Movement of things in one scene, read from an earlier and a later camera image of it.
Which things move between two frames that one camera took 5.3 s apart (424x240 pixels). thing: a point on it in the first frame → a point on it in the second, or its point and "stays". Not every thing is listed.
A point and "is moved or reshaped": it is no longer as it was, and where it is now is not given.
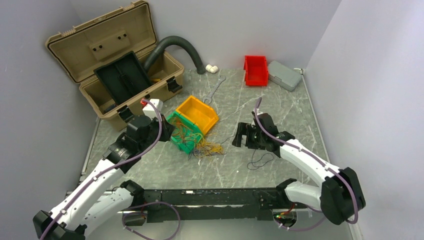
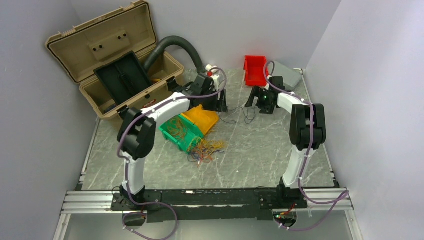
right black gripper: (246, 129) → (258, 92)
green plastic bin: (185, 135) stays
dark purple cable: (250, 162) → (244, 114)
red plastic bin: (256, 71) stays
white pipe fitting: (212, 69) stays
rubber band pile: (196, 145) is moved or reshaped
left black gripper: (166, 129) → (218, 105)
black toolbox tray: (123, 76) stays
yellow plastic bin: (199, 112) stays
